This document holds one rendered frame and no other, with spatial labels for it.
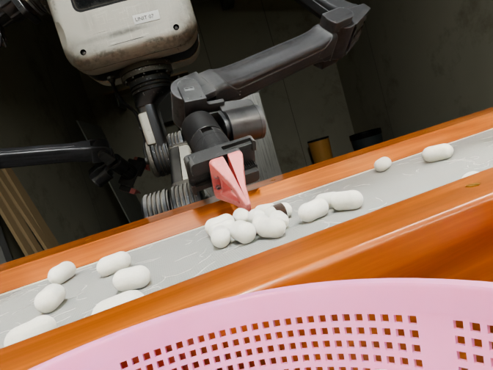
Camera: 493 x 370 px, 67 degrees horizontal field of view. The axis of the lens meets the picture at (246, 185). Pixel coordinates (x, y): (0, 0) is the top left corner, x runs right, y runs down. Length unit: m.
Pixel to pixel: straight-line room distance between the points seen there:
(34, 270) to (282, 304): 0.45
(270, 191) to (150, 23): 0.56
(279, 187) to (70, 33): 0.65
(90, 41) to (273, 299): 0.90
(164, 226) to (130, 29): 0.57
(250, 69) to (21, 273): 0.47
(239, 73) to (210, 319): 0.56
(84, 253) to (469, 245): 0.45
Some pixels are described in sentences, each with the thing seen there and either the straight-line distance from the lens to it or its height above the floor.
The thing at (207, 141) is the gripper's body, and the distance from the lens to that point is 0.54.
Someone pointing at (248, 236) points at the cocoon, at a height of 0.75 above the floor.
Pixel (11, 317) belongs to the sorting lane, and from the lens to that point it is 0.43.
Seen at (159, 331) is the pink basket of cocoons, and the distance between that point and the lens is 0.17.
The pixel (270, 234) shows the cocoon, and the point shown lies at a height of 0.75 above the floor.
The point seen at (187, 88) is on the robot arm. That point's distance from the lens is 0.62.
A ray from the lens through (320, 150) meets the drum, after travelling 6.54.
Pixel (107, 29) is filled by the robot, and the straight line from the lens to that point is 1.00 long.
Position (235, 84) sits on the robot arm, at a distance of 0.66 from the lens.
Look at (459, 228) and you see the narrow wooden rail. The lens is 0.24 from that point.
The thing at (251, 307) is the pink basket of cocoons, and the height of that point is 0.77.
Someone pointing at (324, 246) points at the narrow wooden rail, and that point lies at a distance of 0.21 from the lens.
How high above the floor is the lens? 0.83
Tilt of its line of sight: 5 degrees down
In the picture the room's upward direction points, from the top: 16 degrees counter-clockwise
